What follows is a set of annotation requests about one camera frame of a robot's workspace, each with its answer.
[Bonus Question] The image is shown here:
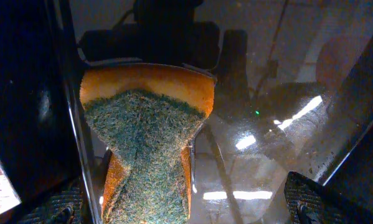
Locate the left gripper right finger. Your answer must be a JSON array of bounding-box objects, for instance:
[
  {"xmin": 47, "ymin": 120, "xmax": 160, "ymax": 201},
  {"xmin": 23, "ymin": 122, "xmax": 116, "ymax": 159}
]
[{"xmin": 283, "ymin": 171, "xmax": 373, "ymax": 224}]

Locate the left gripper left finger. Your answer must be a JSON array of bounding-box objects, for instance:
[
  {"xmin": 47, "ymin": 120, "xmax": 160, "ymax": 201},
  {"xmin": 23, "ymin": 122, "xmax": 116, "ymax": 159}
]
[{"xmin": 16, "ymin": 179, "xmax": 83, "ymax": 224}]

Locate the black plastic tray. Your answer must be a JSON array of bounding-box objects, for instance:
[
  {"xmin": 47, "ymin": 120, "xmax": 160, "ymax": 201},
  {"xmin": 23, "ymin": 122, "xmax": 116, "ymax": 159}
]
[{"xmin": 0, "ymin": 0, "xmax": 373, "ymax": 223}]

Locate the green yellow sponge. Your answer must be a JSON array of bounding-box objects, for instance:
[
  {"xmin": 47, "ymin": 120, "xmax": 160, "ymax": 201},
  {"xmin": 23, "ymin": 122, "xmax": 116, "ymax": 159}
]
[{"xmin": 80, "ymin": 63, "xmax": 216, "ymax": 223}]

